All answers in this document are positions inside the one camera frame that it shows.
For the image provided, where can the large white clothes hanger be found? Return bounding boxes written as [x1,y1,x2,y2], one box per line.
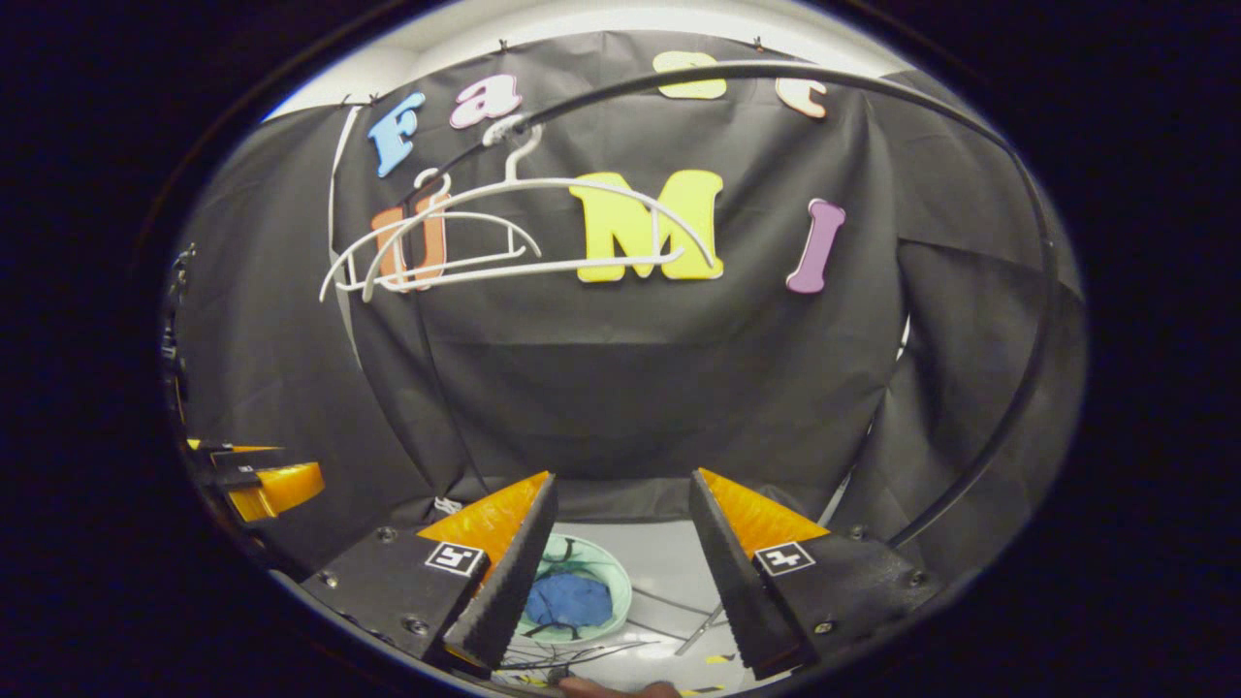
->
[361,114,716,301]

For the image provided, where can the small white clothes hanger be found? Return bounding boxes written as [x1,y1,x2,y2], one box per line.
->
[320,167,544,301]

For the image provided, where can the green laundry hamper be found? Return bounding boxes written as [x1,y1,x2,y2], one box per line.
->
[514,533,633,646]

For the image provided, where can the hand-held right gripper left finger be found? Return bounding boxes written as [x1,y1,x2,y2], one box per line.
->
[301,471,560,678]

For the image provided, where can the black clothes rail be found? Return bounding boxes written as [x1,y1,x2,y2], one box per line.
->
[398,60,1060,549]

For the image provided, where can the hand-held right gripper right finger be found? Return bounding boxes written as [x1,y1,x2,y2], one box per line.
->
[688,467,943,680]

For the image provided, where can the blue jacket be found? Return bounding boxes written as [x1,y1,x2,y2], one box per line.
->
[524,570,615,629]

